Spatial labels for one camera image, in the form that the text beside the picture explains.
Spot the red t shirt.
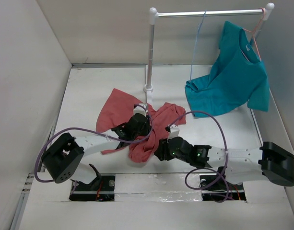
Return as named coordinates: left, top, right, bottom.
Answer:
left=96, top=89, right=186, bottom=163

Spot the blue wire hanger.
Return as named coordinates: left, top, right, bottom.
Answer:
left=189, top=10, right=207, bottom=80

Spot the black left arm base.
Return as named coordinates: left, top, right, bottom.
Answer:
left=69, top=164, right=116, bottom=202

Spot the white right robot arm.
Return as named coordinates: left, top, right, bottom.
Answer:
left=154, top=137, right=294, bottom=188

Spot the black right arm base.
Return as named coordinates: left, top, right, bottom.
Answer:
left=199, top=172, right=247, bottom=203

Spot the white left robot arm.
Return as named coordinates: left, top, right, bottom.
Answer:
left=41, top=113, right=151, bottom=190

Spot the teal t shirt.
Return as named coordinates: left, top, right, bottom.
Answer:
left=185, top=21, right=270, bottom=117

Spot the white metal clothes rack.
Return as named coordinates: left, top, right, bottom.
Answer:
left=143, top=2, right=275, bottom=104

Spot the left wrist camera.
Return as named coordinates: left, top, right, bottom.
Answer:
left=133, top=103, right=148, bottom=116

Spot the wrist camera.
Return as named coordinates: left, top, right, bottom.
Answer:
left=165, top=125, right=180, bottom=139
left=133, top=103, right=148, bottom=116

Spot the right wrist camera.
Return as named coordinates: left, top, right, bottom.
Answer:
left=165, top=125, right=180, bottom=139

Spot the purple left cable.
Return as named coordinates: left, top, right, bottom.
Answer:
left=34, top=103, right=153, bottom=184

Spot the pink wire hanger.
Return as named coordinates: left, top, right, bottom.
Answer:
left=242, top=8, right=266, bottom=61

